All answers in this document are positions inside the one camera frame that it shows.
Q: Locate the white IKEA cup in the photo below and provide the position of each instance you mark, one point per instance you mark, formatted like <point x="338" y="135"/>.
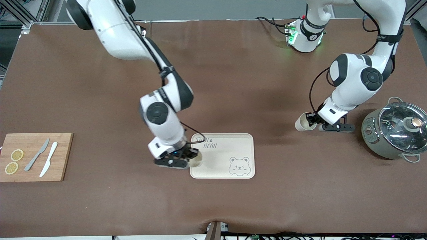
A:
<point x="196" y="161"/>
<point x="301" y="124"/>

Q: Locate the wooden cutting board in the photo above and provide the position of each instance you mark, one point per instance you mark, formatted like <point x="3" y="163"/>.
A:
<point x="63" y="156"/>

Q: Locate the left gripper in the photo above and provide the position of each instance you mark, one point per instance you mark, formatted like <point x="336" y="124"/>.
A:
<point x="314" y="118"/>

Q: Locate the glass pot lid with knob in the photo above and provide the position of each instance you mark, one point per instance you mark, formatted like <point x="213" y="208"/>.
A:
<point x="397" y="133"/>

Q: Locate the cream tray with bear print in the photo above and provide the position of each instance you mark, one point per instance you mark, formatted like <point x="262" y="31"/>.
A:
<point x="220" y="160"/>

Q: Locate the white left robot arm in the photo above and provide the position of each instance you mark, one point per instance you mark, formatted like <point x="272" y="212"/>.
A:
<point x="353" y="80"/>

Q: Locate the grey plastic knife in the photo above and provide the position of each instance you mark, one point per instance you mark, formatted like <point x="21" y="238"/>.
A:
<point x="36" y="155"/>

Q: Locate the lemon slice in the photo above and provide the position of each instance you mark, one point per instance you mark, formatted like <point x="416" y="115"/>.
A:
<point x="11" y="168"/>
<point x="17" y="155"/>

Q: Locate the white plastic knife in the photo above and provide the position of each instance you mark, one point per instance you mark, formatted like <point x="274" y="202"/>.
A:
<point x="48" y="159"/>

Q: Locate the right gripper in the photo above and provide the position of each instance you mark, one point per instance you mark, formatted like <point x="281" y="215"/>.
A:
<point x="188" y="154"/>

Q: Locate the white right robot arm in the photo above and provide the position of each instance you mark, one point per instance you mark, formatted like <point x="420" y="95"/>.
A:
<point x="116" y="33"/>

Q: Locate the grey-green electric cooking pot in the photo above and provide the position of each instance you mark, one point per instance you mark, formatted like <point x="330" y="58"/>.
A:
<point x="373" y="143"/>

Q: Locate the aluminium frame strut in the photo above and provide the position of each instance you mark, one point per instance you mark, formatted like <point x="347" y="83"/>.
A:
<point x="415" y="8"/>
<point x="28" y="24"/>

